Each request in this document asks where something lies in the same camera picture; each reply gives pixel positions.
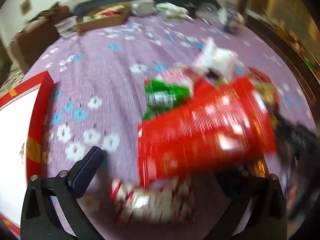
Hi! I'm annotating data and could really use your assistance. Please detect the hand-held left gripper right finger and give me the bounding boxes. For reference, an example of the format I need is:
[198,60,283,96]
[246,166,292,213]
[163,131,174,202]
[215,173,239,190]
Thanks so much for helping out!
[207,170,288,240]

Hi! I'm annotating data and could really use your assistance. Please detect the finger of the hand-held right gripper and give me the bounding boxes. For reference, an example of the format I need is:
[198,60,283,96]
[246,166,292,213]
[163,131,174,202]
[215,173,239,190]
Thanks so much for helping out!
[271,105,298,133]

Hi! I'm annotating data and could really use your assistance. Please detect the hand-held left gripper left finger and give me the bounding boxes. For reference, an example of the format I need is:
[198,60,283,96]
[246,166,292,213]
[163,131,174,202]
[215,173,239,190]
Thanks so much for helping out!
[20,146,105,240]

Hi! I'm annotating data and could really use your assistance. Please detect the red box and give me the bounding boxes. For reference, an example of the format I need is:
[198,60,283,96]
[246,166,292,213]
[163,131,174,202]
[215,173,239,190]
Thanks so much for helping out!
[0,70,54,238]

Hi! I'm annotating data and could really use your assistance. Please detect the large red snack packet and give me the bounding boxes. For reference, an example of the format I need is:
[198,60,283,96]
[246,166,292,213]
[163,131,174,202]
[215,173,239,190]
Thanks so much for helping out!
[137,76,277,188]

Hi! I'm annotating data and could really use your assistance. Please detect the red white snack packet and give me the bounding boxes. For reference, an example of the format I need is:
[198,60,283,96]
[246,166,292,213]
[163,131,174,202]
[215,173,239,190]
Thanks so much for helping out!
[111,175,200,224]

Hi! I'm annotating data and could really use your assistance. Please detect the yellow red snack packet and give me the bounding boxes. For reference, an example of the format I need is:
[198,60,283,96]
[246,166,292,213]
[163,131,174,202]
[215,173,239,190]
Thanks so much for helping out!
[247,67,280,110]

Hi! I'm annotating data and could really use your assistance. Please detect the white pink snack packet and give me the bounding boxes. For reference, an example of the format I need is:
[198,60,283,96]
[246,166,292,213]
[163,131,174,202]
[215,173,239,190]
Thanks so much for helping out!
[192,37,239,79]

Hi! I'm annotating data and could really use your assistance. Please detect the wooden furniture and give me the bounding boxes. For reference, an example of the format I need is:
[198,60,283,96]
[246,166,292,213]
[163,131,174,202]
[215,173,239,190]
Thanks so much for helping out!
[240,0,320,105]

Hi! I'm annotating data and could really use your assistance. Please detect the purple floral tablecloth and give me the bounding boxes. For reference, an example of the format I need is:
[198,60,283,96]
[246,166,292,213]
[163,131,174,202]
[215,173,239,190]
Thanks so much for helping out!
[0,12,318,240]

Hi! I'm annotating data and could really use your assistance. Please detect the green snack packet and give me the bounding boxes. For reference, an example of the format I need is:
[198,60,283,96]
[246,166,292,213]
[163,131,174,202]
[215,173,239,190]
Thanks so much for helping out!
[142,79,194,120]

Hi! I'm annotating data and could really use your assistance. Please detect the white dark object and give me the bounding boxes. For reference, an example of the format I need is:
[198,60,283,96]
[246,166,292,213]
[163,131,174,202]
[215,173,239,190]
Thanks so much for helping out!
[217,6,244,32]

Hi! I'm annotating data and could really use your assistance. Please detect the pink striped snack packet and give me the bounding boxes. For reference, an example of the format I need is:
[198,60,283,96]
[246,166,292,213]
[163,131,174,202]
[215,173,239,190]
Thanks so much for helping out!
[154,69,200,88]

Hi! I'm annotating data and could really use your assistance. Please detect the patterned cushion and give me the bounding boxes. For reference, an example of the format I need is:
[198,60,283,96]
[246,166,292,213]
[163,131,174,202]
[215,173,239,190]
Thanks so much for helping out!
[0,62,25,90]

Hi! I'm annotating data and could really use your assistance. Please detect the brown armchair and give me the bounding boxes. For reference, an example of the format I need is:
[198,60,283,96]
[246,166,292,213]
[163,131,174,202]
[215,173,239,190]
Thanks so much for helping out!
[10,4,70,73]

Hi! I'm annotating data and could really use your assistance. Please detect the clear plastic container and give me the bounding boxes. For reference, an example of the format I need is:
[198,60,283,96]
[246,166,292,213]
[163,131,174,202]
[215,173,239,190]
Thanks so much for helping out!
[54,16,78,36]

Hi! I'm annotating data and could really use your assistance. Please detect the cardboard box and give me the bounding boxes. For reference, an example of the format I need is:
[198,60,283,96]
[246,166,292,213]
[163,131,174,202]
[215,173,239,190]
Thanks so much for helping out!
[75,4,132,33]

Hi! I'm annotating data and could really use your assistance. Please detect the crumpled plastic bags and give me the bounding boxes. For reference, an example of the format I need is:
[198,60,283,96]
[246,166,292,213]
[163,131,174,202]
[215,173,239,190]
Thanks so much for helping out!
[155,2,193,20]

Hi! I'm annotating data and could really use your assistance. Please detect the pile of assorted snack packets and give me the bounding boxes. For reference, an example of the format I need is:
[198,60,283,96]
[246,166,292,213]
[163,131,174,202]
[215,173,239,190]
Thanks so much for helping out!
[82,4,125,22]

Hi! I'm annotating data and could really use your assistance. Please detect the dark sofa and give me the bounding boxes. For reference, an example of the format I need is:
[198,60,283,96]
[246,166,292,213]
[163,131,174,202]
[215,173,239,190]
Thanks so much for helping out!
[72,0,220,18]

